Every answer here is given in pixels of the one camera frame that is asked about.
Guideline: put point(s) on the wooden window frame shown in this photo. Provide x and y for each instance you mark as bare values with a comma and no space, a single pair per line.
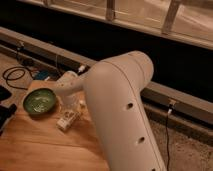
187,21

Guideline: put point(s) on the blue object behind table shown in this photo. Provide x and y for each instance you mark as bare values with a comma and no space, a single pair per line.
41,75

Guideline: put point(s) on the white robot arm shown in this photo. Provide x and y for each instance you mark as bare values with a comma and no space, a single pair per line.
112,90

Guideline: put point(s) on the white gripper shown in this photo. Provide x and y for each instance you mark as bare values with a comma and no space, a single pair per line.
72,102

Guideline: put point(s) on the green ceramic bowl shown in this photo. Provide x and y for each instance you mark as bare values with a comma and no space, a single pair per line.
39,101

